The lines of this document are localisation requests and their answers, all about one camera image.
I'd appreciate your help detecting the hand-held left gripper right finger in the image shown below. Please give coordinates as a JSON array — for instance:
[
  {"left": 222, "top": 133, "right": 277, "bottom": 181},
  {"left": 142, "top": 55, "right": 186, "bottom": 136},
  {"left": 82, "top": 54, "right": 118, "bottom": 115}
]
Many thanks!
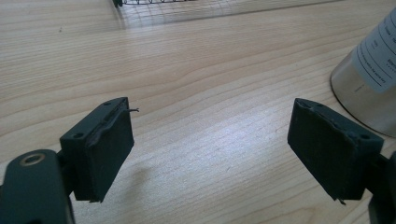
[{"left": 287, "top": 97, "right": 385, "bottom": 206}]

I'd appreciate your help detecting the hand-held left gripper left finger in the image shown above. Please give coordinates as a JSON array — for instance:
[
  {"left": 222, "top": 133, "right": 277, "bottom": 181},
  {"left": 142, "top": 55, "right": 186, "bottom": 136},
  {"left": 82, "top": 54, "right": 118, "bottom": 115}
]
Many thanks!
[{"left": 59, "top": 96, "right": 140, "bottom": 203}]

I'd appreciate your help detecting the steel cup with white label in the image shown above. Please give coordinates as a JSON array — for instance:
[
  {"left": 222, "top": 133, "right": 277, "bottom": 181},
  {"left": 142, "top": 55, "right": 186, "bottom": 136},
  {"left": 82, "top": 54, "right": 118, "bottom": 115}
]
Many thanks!
[{"left": 330, "top": 7, "right": 396, "bottom": 138}]

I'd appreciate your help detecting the black wire basket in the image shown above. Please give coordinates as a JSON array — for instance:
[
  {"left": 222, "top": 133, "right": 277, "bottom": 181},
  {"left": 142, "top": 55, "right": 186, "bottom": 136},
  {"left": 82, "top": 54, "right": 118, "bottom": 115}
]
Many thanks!
[{"left": 112, "top": 0, "right": 200, "bottom": 8}]

